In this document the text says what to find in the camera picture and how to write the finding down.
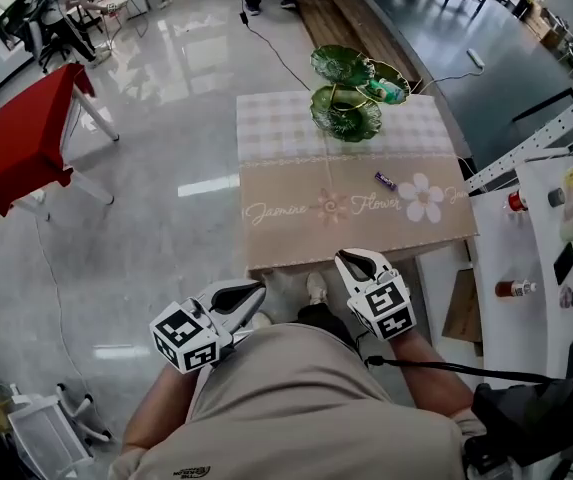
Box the black office chair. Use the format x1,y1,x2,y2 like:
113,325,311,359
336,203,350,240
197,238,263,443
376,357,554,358
25,0,72,74

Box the black floor cable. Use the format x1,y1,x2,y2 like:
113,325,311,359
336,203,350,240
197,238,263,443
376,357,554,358
238,10,313,92

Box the red cloth covered table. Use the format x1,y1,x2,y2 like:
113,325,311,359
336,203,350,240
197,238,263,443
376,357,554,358
0,62,121,222

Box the person's beige shirt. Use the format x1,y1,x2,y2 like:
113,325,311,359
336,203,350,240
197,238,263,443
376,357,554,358
108,321,487,480

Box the green tiered glass dish stand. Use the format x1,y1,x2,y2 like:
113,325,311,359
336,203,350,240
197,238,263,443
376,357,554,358
309,43,411,144

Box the cardboard boxes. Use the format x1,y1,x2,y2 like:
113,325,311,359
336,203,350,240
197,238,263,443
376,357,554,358
510,0,567,49

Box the black phone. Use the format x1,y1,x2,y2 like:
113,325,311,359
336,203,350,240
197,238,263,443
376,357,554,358
552,241,573,287

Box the flat cardboard sheet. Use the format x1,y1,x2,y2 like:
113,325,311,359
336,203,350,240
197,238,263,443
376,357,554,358
440,267,485,344

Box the white wire basket cart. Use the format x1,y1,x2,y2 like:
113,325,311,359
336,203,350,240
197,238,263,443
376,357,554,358
5,382,115,480

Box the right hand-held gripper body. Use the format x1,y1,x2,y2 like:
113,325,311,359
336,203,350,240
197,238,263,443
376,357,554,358
348,270,414,343

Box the person's black shorts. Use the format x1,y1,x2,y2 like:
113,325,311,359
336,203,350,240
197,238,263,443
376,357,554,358
295,303,362,354

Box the orange drink bottle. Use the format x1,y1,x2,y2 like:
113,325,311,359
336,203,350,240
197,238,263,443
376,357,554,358
494,278,538,299

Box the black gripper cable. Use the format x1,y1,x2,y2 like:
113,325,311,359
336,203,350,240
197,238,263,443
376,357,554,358
363,355,567,385

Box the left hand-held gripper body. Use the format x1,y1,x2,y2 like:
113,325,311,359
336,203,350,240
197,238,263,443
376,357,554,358
149,290,235,374

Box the white side cabinet with items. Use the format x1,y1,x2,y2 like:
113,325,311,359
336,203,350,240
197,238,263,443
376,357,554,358
465,75,573,384

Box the black bag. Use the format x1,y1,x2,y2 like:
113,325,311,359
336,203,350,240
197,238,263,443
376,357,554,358
463,335,573,474

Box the person's right forearm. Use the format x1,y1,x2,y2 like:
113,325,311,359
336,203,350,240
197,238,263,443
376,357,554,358
390,330,476,422

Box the person's left forearm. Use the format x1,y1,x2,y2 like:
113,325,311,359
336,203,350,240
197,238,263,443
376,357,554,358
121,362,202,452

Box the beige floral tablecloth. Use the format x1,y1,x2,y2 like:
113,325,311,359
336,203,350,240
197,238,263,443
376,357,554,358
235,91,480,272

